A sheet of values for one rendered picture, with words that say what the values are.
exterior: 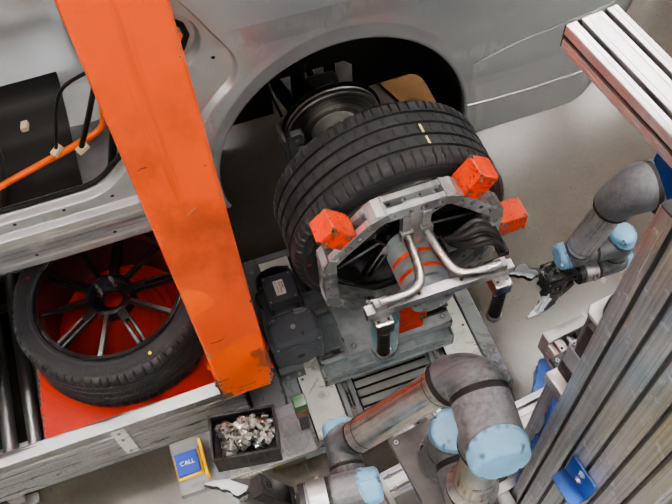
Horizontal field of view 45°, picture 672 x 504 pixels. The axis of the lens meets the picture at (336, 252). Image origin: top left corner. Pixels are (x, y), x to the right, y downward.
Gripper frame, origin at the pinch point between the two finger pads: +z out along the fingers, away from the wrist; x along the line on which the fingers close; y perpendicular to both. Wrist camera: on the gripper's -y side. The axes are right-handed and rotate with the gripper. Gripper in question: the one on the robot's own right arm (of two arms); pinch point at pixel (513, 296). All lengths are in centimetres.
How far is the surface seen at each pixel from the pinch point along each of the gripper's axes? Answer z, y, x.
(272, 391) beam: 71, -70, -25
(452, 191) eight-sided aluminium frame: 11.8, 28.5, -21.9
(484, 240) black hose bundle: 7.4, 20.5, -9.3
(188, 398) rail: 98, -44, -22
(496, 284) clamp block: 7.1, 12.0, 0.0
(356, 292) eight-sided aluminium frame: 38.4, -15.4, -24.5
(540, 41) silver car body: -36, 25, -64
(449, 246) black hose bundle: 14.9, 14.7, -13.9
